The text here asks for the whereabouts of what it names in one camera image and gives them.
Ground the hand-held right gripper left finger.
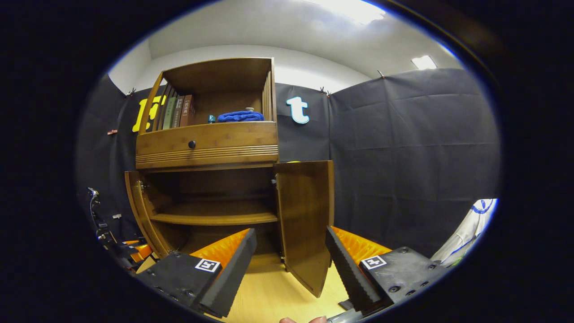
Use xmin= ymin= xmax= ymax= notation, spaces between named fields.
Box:
xmin=135 ymin=228 xmax=257 ymax=319

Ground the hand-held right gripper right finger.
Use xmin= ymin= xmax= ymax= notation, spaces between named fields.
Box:
xmin=325 ymin=226 xmax=449 ymax=314

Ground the wooden cabinet door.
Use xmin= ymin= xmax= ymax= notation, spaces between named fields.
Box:
xmin=274 ymin=160 xmax=335 ymax=298
xmin=125 ymin=170 xmax=173 ymax=259

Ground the wooden double-door shoe cabinet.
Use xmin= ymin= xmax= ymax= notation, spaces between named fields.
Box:
xmin=125 ymin=57 xmax=283 ymax=270

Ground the wooden cabinet drawer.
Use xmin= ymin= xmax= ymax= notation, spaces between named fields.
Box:
xmin=135 ymin=121 xmax=279 ymax=170

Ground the wooden inner shelf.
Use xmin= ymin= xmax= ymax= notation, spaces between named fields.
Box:
xmin=150 ymin=200 xmax=278 ymax=226

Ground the white garment with blue print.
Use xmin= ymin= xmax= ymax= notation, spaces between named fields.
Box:
xmin=431 ymin=199 xmax=498 ymax=268

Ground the black backdrop cloth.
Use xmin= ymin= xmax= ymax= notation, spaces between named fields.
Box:
xmin=75 ymin=67 xmax=500 ymax=261

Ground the green book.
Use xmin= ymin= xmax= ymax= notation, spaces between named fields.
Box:
xmin=162 ymin=97 xmax=178 ymax=131

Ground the dark brown book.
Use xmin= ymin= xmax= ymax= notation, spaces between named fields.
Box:
xmin=172 ymin=96 xmax=185 ymax=129

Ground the reddish brown book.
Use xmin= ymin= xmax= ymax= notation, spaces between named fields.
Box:
xmin=180 ymin=94 xmax=196 ymax=127

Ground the blue towel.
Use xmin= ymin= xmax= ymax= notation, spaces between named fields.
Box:
xmin=217 ymin=110 xmax=265 ymax=123

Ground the small square ceiling light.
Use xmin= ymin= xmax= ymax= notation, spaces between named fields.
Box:
xmin=411 ymin=55 xmax=438 ymax=70

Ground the long ceiling light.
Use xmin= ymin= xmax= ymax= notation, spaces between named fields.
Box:
xmin=314 ymin=0 xmax=386 ymax=25

